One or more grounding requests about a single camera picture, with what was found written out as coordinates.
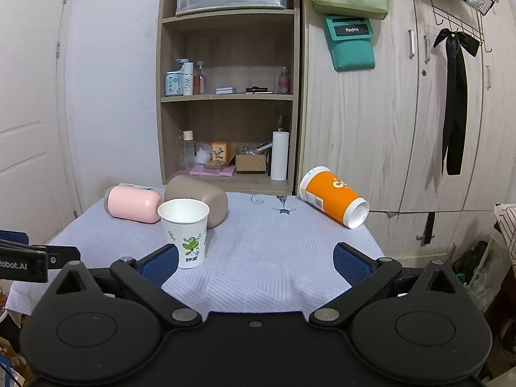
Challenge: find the white paper towel roll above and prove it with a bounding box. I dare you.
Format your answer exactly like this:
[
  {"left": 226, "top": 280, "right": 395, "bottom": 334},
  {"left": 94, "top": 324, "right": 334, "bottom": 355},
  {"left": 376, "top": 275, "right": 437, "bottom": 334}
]
[{"left": 270, "top": 131, "right": 290, "bottom": 181}]

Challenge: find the teal fabric pouch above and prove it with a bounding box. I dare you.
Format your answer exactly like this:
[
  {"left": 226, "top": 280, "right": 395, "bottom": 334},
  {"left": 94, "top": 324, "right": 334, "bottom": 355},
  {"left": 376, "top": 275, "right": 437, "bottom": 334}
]
[{"left": 323, "top": 16, "right": 376, "bottom": 73}]

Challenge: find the wooden shelf unit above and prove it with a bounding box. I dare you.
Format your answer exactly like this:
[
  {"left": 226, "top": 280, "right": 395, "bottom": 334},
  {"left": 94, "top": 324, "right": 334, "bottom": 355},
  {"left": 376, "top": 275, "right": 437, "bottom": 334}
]
[{"left": 156, "top": 0, "right": 303, "bottom": 195}]

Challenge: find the small cardboard box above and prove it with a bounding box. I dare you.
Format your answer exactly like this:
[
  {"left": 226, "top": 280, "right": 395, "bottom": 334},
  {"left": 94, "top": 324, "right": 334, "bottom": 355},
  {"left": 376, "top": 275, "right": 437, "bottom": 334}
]
[{"left": 235, "top": 154, "right": 267, "bottom": 173}]

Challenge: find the white door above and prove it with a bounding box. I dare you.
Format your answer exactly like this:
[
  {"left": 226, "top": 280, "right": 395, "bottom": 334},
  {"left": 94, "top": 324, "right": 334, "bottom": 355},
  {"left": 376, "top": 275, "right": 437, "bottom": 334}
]
[{"left": 1, "top": 0, "right": 75, "bottom": 244}]

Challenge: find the geometric pattern cloth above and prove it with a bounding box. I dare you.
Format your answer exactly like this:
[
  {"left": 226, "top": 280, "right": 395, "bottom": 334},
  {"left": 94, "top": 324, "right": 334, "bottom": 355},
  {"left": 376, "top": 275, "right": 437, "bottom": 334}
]
[{"left": 494, "top": 203, "right": 516, "bottom": 266}]

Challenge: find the pink tumbler cup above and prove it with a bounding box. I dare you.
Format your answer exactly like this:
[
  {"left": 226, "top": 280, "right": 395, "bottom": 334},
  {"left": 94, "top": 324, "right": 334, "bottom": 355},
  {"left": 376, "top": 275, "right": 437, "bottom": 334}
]
[{"left": 103, "top": 185, "right": 164, "bottom": 224}]

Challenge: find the clear bottle beige cap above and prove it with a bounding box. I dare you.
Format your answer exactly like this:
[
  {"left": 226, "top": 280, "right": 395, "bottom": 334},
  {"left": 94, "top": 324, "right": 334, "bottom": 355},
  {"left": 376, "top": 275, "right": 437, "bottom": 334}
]
[{"left": 183, "top": 130, "right": 196, "bottom": 170}]

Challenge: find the white lotion bottle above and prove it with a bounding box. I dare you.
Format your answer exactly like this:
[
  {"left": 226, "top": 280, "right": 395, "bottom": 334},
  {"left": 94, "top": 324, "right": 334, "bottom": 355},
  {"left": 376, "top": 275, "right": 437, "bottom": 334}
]
[{"left": 181, "top": 59, "right": 194, "bottom": 96}]

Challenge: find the beige tumbler cup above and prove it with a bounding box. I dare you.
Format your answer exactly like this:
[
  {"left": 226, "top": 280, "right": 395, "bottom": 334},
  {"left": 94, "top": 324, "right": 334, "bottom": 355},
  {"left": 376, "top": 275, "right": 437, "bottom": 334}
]
[{"left": 164, "top": 175, "right": 228, "bottom": 228}]

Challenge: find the orange paper cup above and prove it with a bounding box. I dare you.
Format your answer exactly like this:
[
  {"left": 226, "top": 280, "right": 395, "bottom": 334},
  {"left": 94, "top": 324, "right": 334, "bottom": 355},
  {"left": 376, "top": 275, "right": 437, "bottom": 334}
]
[{"left": 298, "top": 166, "right": 369, "bottom": 230}]

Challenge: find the orange floral box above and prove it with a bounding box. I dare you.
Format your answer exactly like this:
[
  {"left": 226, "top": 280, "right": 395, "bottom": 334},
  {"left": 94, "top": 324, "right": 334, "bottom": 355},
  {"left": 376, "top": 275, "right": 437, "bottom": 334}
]
[{"left": 212, "top": 141, "right": 231, "bottom": 164}]

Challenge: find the clear plastic storage bin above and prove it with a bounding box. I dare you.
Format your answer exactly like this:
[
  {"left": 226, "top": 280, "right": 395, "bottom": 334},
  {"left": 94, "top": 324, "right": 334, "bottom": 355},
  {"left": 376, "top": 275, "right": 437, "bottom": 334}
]
[{"left": 466, "top": 233, "right": 511, "bottom": 313}]

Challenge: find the wooden wardrobe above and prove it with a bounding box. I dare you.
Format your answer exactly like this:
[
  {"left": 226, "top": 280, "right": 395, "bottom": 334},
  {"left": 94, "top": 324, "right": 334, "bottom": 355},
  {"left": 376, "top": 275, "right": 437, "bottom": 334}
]
[{"left": 298, "top": 0, "right": 515, "bottom": 260}]

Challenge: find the white leaf-pattern paper cup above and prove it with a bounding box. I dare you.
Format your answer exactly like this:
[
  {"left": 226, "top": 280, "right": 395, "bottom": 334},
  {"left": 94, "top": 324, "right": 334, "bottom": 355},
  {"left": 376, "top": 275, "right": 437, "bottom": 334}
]
[{"left": 157, "top": 198, "right": 210, "bottom": 269}]

